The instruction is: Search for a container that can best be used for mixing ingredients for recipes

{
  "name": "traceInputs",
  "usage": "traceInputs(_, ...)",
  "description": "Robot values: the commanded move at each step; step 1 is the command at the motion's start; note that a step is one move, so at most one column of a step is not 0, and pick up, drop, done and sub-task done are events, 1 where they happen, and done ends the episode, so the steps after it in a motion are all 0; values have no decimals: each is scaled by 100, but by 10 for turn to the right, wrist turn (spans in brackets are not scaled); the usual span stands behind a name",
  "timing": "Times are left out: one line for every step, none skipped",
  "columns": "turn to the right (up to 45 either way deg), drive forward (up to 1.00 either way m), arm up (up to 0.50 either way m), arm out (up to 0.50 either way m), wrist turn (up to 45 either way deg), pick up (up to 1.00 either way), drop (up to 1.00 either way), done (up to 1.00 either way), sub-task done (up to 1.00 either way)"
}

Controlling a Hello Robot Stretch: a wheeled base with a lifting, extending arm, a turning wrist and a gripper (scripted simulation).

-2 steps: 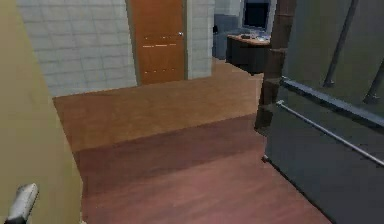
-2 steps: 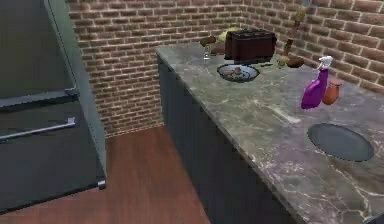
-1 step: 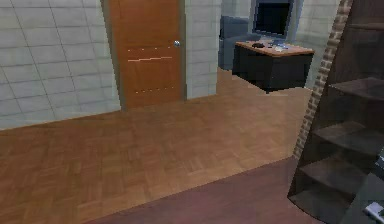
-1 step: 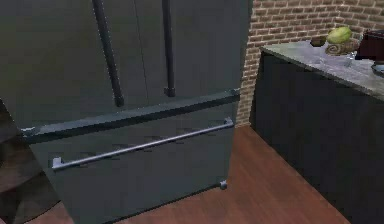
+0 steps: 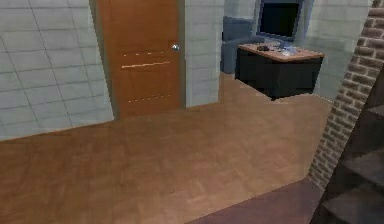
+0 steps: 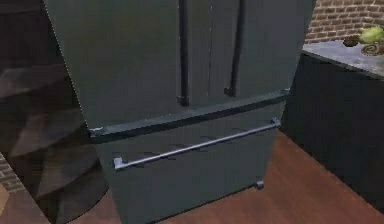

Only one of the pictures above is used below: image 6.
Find black fridge door handle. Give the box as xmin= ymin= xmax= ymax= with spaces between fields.
xmin=224 ymin=0 xmax=247 ymax=98
xmin=176 ymin=0 xmax=191 ymax=107

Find black counter with grey top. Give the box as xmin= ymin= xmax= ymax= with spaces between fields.
xmin=281 ymin=39 xmax=384 ymax=214

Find silver fridge drawer handle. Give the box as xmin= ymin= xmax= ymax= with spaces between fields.
xmin=113 ymin=117 xmax=282 ymax=171

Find green lettuce head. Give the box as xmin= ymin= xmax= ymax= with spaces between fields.
xmin=358 ymin=25 xmax=384 ymax=45

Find small dark brown bowl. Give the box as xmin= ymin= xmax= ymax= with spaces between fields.
xmin=343 ymin=35 xmax=361 ymax=48

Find dark grey fridge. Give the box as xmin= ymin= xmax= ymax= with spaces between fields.
xmin=42 ymin=0 xmax=318 ymax=224

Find brown coiled trivet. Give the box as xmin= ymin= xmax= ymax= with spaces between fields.
xmin=361 ymin=42 xmax=384 ymax=57

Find dark brown corner shelf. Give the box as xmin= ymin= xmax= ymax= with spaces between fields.
xmin=0 ymin=0 xmax=110 ymax=224

